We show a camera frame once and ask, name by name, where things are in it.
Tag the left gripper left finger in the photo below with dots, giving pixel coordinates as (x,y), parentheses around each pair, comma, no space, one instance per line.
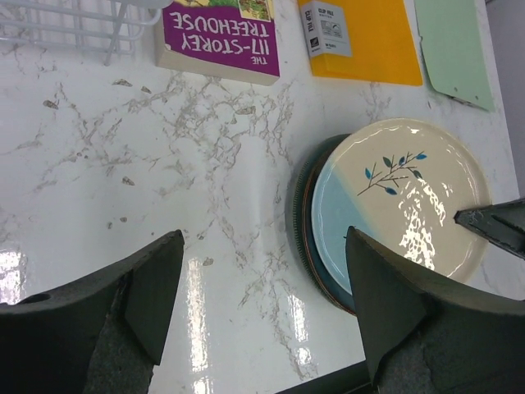
(102,333)

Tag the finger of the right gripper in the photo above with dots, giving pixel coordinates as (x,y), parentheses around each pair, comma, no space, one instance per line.
(500,224)

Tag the purple treehouse book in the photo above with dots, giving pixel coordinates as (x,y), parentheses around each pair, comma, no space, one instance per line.
(234,40)

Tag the orange cutting board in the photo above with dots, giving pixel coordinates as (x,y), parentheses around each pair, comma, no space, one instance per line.
(360,40)

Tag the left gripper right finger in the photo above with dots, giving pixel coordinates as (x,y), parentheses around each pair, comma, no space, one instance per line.
(425,333)

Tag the grey-green ribbed plate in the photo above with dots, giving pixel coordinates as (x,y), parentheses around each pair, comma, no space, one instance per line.
(305,179)

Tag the light green cutting board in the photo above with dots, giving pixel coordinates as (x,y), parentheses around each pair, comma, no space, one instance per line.
(452,51)

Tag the dark blue floral plate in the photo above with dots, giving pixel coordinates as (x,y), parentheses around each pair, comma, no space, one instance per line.
(335,293)

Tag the white wire dish rack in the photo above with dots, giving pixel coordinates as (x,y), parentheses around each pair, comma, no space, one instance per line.
(111,28)

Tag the cream blue leaf plate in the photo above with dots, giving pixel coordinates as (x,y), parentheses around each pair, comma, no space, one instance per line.
(400,181)

